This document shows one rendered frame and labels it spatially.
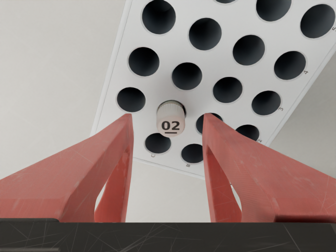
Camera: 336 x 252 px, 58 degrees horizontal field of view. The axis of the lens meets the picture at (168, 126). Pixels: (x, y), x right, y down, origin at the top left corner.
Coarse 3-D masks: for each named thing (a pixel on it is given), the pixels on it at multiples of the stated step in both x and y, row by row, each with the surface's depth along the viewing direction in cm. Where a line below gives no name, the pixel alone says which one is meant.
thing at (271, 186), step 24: (216, 120) 11; (216, 144) 10; (240, 144) 8; (216, 168) 12; (240, 168) 7; (264, 168) 7; (288, 168) 7; (312, 168) 7; (216, 192) 11; (240, 192) 7; (264, 192) 6; (288, 192) 6; (312, 192) 6; (216, 216) 11; (240, 216) 11; (264, 216) 6; (288, 216) 5; (312, 216) 5
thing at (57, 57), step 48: (0, 0) 15; (48, 0) 15; (96, 0) 15; (0, 48) 16; (48, 48) 16; (96, 48) 16; (0, 96) 18; (48, 96) 18; (96, 96) 18; (0, 144) 20; (48, 144) 20; (288, 144) 20; (144, 192) 22; (192, 192) 22
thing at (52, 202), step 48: (96, 144) 8; (0, 192) 6; (48, 192) 6; (96, 192) 7; (0, 240) 5; (48, 240) 5; (96, 240) 5; (144, 240) 5; (192, 240) 5; (240, 240) 5; (288, 240) 5
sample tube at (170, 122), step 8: (160, 104) 14; (168, 104) 13; (176, 104) 13; (160, 112) 13; (168, 112) 13; (176, 112) 13; (160, 120) 13; (168, 120) 13; (176, 120) 13; (184, 120) 13; (160, 128) 13; (168, 128) 13; (176, 128) 13; (168, 136) 13
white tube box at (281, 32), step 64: (128, 0) 11; (192, 0) 11; (256, 0) 11; (320, 0) 11; (128, 64) 12; (192, 64) 15; (256, 64) 12; (320, 64) 12; (192, 128) 14; (256, 128) 15
